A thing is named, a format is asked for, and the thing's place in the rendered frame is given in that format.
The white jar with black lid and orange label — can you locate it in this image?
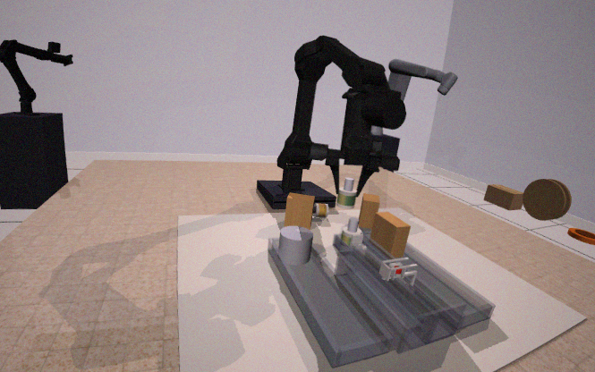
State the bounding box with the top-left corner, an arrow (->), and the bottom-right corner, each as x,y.
313,203 -> 329,217

